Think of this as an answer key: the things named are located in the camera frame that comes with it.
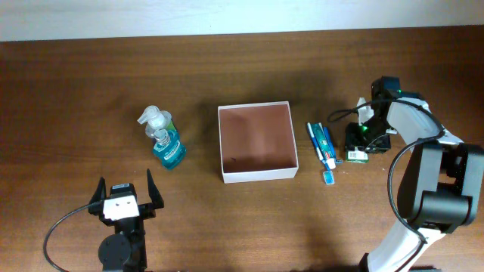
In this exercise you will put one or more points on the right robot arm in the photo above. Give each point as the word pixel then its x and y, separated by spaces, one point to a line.
pixel 434 182

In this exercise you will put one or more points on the green Dettol soap bar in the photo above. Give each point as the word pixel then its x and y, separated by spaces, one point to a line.
pixel 357 156

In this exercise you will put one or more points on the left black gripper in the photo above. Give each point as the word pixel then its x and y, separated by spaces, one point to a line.
pixel 149 211

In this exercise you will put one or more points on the blue white toothbrush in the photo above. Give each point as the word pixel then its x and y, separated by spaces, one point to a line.
pixel 327 174

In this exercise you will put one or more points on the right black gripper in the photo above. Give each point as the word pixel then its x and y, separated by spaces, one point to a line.
pixel 352 138

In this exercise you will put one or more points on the clear pump soap bottle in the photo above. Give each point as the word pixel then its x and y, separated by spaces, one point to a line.
pixel 156 119

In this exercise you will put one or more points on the toothpaste tube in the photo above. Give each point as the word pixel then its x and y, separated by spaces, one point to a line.
pixel 323 144

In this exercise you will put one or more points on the blue disposable razor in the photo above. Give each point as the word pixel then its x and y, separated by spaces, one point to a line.
pixel 331 146

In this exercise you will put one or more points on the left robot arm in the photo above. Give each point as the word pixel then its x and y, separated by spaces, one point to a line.
pixel 125 250

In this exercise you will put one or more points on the blue mouthwash bottle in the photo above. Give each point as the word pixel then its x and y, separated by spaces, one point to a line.
pixel 168 148

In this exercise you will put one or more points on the white cardboard box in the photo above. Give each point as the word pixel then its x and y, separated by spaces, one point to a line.
pixel 257 142

